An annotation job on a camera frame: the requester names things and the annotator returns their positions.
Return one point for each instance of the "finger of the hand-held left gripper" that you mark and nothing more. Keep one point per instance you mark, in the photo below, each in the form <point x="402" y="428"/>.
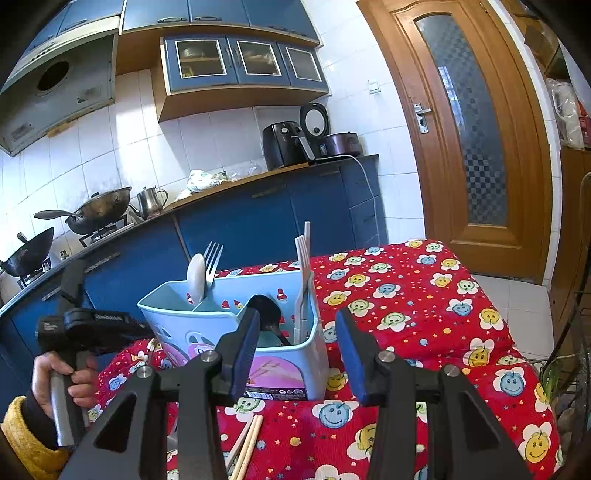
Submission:
<point x="74" y="281"/>

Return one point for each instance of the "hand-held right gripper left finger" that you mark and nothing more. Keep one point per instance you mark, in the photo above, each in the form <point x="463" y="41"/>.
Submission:
<point x="244" y="341"/>

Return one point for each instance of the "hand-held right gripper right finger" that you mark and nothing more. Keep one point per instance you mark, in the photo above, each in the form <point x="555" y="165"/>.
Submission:
<point x="355" y="355"/>

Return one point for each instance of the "black plastic spoon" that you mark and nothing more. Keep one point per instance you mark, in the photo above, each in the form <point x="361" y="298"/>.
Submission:
<point x="268" y="311"/>

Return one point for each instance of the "light blue utensil box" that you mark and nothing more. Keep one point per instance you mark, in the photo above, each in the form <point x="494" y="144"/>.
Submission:
<point x="184" y="323"/>

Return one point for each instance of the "white plastic spoon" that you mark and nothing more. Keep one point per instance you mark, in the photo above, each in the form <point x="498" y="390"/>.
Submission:
<point x="196" y="277"/>

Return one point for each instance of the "pale plastic fork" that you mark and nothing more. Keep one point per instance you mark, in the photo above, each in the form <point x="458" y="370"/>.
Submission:
<point x="301" y="277"/>

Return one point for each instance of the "metal fork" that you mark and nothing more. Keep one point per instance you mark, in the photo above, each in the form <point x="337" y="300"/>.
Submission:
<point x="212" y="256"/>

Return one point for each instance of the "tan chopstick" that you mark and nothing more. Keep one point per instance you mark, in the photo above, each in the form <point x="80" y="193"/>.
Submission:
<point x="253" y="438"/>
<point x="242" y="438"/>

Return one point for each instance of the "person's left forearm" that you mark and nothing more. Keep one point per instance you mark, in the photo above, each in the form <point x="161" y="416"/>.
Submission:
<point x="23" y="438"/>

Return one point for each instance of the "person's left hand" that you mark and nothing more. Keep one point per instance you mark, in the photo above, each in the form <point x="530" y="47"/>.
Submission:
<point x="46" y="374"/>

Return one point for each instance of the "gas stove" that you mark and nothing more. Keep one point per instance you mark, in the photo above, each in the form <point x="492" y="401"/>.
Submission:
<point x="99" y="235"/>

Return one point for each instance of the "black wok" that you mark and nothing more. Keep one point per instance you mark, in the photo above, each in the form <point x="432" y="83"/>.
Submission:
<point x="27" y="254"/>

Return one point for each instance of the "red smiley flower tablecloth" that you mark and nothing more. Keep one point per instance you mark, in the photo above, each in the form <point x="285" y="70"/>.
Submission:
<point x="415" y="323"/>

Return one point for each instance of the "large metal wok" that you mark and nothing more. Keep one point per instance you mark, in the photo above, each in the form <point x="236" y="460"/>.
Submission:
<point x="97" y="207"/>

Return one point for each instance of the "metal kettle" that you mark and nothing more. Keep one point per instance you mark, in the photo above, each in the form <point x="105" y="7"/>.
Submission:
<point x="150" y="201"/>

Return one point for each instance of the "blue kitchen counter cabinets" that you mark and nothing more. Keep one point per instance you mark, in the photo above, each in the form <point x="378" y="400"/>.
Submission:
<point x="231" y="226"/>

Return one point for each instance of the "patterned cloth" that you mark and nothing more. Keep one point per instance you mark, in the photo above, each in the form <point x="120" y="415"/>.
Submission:
<point x="201" y="180"/>

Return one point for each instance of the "wooden door with glass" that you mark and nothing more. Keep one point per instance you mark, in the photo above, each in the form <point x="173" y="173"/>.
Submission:
<point x="438" y="184"/>

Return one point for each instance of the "grey range hood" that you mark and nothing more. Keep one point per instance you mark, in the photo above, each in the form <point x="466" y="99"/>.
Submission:
<point x="55" y="92"/>

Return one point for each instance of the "green onions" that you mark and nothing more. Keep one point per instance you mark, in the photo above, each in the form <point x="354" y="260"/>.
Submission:
<point x="549" y="374"/>

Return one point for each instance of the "black air fryer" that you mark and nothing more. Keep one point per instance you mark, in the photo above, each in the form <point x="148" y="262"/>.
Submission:
<point x="281" y="143"/>

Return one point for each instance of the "brown slow cooker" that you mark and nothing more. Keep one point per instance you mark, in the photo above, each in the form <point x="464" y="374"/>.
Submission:
<point x="344" y="144"/>

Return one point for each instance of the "black rice cooker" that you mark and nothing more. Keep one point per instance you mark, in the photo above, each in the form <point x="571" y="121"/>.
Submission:
<point x="314" y="120"/>

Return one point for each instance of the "blue upper cabinets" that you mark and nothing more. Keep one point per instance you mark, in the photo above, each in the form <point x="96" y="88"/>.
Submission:
<point x="221" y="14"/>

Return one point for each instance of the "white plastic packet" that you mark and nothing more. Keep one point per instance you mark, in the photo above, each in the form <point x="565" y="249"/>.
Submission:
<point x="565" y="110"/>

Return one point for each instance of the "glass door wall cabinet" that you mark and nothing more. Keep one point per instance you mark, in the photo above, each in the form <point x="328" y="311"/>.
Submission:
<point x="198" y="60"/>

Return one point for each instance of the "white light switch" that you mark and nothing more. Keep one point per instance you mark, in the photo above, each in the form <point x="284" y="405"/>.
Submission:
<point x="374" y="86"/>

